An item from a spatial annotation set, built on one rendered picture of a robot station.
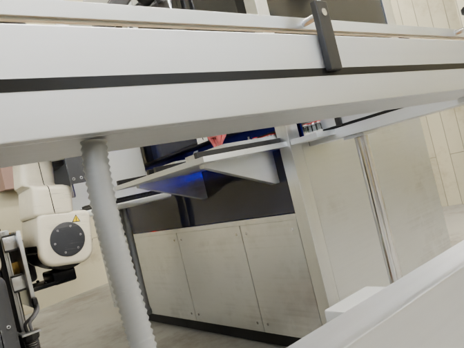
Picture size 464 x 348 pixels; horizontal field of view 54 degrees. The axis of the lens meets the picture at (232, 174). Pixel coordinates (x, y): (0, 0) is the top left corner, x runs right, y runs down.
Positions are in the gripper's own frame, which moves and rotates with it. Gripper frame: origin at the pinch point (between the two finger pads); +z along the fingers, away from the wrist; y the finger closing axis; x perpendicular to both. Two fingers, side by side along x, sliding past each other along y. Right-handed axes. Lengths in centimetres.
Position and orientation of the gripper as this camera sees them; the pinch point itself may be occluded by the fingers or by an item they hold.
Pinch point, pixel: (218, 150)
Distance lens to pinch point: 165.4
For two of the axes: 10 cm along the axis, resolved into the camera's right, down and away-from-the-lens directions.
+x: -6.1, 1.6, 7.8
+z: 1.0, 9.9, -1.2
